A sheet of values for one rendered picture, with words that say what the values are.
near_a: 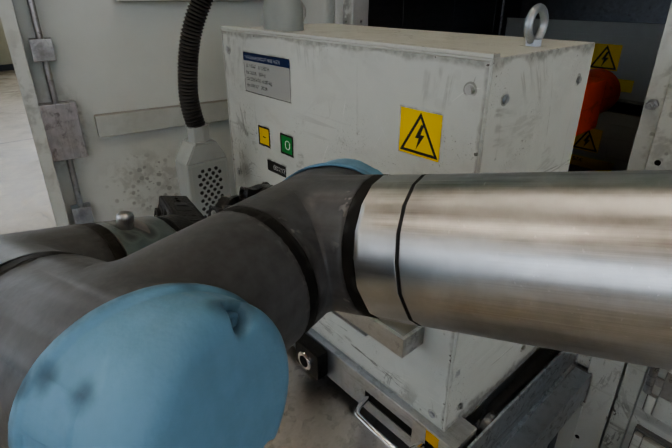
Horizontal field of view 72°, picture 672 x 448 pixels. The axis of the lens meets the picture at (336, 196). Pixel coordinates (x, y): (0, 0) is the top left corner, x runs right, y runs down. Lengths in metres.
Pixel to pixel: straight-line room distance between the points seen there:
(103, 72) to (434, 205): 0.82
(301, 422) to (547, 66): 0.59
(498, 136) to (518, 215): 0.31
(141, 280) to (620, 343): 0.17
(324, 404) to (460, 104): 0.53
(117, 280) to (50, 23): 0.79
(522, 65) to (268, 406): 0.41
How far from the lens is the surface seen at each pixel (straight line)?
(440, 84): 0.49
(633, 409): 0.97
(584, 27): 1.45
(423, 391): 0.67
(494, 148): 0.49
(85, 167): 0.99
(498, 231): 0.19
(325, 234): 0.22
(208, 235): 0.20
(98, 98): 0.96
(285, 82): 0.68
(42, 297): 0.19
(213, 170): 0.78
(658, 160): 0.78
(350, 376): 0.76
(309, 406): 0.81
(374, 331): 0.61
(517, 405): 0.78
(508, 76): 0.48
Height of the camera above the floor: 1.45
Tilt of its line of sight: 24 degrees down
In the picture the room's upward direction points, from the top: straight up
